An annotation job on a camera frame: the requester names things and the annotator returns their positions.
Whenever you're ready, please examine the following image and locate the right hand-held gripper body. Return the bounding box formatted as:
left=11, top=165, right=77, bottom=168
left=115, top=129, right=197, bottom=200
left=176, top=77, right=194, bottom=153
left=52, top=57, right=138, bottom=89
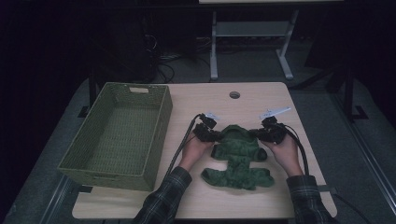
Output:
left=259, top=106, right=292, bottom=145

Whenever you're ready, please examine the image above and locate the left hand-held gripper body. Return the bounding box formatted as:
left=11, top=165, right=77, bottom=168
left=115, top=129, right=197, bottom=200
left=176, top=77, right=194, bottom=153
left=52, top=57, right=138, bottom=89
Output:
left=192, top=112, right=221, bottom=144

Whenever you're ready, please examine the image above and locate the green fleece pet garment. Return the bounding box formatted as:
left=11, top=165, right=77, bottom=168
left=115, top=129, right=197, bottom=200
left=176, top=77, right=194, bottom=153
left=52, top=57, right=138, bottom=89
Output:
left=200, top=124, right=276, bottom=191

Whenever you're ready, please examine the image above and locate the green woven basket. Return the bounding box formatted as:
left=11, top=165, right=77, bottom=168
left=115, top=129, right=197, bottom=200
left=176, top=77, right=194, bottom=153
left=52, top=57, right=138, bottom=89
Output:
left=57, top=81, right=174, bottom=191

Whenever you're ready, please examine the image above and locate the person's left hand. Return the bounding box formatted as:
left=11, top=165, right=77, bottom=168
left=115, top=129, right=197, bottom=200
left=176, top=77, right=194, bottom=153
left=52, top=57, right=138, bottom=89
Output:
left=177, top=132, right=216, bottom=173

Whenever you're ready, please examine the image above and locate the person's right hand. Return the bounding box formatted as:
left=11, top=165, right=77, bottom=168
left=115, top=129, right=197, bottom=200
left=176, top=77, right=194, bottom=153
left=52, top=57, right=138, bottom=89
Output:
left=260, top=132, right=304, bottom=178

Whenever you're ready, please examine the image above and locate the grey tape strip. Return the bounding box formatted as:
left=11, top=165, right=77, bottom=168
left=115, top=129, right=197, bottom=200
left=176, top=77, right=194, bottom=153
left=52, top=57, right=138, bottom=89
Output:
left=317, top=184, right=338, bottom=196

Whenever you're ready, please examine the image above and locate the black stand leg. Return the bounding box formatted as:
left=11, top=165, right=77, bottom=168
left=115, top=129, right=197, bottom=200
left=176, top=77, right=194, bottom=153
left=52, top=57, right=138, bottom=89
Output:
left=341, top=62, right=370, bottom=123
left=78, top=69, right=98, bottom=119

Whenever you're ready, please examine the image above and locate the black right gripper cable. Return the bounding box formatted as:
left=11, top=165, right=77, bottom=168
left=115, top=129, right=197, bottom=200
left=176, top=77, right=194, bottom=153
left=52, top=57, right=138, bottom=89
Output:
left=280, top=123, right=311, bottom=176

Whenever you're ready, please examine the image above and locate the tangle of black floor cables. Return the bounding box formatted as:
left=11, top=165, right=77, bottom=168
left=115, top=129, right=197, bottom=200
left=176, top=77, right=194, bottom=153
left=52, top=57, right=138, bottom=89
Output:
left=143, top=34, right=213, bottom=84

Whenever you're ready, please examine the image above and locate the metal floor rail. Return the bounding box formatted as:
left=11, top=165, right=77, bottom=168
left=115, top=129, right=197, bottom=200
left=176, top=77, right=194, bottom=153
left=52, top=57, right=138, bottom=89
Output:
left=330, top=92, right=396, bottom=217
left=38, top=175, right=73, bottom=224

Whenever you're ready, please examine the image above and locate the grey metal stand frame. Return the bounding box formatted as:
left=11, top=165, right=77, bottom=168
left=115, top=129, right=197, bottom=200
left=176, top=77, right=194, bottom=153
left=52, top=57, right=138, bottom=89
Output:
left=208, top=8, right=300, bottom=82

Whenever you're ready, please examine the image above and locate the black floor cable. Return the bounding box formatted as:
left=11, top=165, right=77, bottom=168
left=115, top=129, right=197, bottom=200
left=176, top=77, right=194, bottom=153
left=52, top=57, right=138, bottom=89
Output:
left=333, top=191, right=372, bottom=224

